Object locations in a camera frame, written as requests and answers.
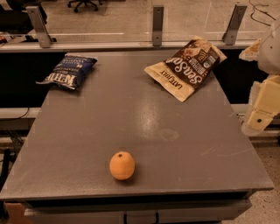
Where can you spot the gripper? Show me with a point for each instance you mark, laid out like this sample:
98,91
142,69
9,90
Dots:
271,51

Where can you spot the brown Late July chip bag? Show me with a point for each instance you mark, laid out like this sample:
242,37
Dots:
184,72

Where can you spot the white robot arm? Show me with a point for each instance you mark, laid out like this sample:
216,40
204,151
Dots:
269,51

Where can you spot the blue Kettle chip bag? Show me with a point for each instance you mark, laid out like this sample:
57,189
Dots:
70,72

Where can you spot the grey table drawer front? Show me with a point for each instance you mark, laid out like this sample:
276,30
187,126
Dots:
183,212

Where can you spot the orange fruit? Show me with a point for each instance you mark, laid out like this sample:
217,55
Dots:
122,165

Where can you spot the black office chair base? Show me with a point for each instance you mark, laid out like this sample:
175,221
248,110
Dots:
85,3

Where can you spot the right metal bracket post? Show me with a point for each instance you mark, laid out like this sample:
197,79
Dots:
230,35

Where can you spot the metal bracket post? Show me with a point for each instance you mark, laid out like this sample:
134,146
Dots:
157,25
230,35
38,21

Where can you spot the middle metal bracket post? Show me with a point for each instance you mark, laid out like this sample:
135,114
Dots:
157,25

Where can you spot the metal rail behind table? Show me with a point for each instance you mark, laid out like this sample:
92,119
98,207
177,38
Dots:
57,47

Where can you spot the left metal bracket post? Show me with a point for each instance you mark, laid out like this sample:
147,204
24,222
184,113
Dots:
38,21

